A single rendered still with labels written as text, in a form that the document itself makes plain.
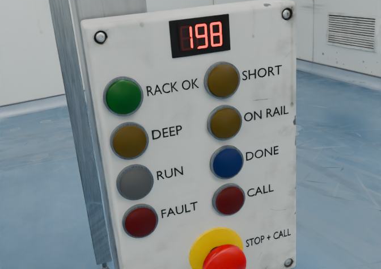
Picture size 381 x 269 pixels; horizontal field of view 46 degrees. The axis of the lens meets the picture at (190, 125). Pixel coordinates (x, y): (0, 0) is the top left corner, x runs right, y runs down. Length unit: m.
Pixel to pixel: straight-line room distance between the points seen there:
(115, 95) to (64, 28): 1.17
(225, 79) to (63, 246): 1.81
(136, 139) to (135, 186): 0.04
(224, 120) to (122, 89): 0.09
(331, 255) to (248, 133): 1.55
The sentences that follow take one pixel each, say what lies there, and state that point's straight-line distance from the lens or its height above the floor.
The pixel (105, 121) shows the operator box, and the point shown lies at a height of 1.01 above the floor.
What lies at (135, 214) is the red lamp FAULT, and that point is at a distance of 0.37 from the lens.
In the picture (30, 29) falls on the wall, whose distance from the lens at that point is 4.11.
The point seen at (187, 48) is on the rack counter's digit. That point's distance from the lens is 0.34.
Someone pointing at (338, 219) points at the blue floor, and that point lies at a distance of 2.14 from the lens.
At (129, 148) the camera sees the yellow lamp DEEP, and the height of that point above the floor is 0.99.
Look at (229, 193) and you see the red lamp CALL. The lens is 0.39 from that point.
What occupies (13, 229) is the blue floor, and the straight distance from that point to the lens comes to 2.34.
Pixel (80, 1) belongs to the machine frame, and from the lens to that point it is 0.39.
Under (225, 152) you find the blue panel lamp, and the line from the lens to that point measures 0.38.
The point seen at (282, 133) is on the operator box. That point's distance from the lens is 0.40.
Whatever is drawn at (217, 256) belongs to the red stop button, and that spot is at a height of 0.89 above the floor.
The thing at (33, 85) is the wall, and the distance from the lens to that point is 4.18.
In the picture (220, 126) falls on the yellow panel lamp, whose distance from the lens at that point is 0.36.
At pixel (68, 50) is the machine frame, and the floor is 0.89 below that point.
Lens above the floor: 1.12
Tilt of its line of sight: 20 degrees down
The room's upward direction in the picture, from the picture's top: 5 degrees counter-clockwise
